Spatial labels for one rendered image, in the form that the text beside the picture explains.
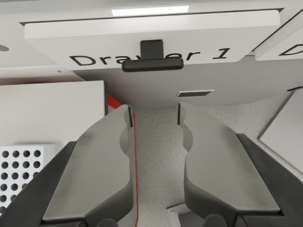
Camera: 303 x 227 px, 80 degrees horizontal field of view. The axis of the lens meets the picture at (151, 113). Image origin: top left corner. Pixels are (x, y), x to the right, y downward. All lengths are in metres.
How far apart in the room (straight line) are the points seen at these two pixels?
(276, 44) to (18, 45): 0.36
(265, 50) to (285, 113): 1.02
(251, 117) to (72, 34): 1.15
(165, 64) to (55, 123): 0.27
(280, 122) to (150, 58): 1.15
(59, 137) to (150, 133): 0.78
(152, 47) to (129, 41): 0.03
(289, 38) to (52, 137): 0.42
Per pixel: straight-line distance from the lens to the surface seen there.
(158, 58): 0.22
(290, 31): 0.30
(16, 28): 0.28
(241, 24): 0.24
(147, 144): 1.12
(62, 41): 0.25
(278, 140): 1.31
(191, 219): 1.13
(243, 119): 1.24
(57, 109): 0.41
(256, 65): 0.46
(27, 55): 0.36
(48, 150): 0.39
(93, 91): 0.39
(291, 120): 1.35
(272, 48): 0.33
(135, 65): 0.22
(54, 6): 0.23
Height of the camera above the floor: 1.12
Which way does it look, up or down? 85 degrees down
